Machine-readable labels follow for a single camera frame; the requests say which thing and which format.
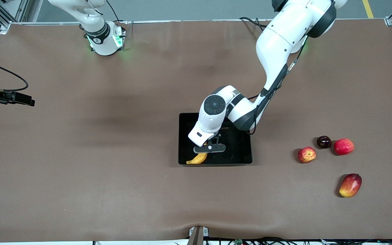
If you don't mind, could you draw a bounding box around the black plastic tray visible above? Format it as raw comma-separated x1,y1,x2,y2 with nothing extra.
178,113,253,166

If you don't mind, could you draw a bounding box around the yellow banana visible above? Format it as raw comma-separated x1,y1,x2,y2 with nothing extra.
186,143,208,165

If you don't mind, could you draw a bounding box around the red yellow striped apple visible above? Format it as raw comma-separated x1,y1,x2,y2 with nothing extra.
297,146,316,163

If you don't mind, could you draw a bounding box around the metal table edge clamp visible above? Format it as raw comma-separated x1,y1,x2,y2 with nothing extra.
189,226,209,245

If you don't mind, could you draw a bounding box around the dark purple plum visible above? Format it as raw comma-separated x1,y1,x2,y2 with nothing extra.
316,135,332,149

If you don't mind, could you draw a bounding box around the large table cover sheet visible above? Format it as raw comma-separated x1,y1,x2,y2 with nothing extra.
0,19,392,243

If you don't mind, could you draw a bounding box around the red peach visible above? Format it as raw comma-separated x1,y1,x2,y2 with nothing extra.
333,138,355,156

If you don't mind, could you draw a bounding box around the red yellow mango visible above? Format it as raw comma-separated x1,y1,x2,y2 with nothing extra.
339,173,362,198

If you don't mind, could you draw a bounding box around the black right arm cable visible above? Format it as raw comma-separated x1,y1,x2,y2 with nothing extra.
0,60,29,93

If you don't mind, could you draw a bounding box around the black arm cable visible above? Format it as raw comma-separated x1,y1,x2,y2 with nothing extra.
249,36,307,135
0,60,29,93

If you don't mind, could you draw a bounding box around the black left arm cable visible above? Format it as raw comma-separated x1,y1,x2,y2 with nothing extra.
249,36,307,135

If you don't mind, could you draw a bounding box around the aluminium frame with stacked profiles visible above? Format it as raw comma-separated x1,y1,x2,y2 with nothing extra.
0,0,30,32

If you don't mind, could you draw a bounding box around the black left base cable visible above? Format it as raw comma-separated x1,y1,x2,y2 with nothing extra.
239,17,267,33

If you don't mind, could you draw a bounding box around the black base cable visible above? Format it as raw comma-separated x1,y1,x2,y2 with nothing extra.
105,0,122,23
239,17,267,33

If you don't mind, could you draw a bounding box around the black right base cable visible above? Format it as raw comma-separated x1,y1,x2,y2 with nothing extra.
105,0,122,23

